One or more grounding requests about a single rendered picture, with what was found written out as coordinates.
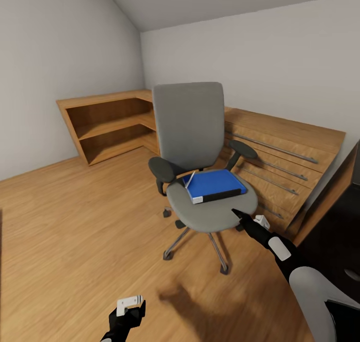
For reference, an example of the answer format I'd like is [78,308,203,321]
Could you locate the folder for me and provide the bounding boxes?
[182,169,246,204]

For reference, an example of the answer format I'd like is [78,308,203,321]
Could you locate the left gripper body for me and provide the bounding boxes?
[108,307,141,336]

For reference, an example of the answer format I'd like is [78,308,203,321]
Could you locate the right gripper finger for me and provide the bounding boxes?
[232,209,245,219]

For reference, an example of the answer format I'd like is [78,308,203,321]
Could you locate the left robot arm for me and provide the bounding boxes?
[100,295,146,342]

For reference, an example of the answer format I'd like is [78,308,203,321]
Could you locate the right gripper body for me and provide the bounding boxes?
[239,213,265,240]

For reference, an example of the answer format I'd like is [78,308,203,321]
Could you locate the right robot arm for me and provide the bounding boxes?
[232,209,360,342]

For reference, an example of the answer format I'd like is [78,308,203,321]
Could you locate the swivel chair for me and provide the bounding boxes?
[148,82,258,275]

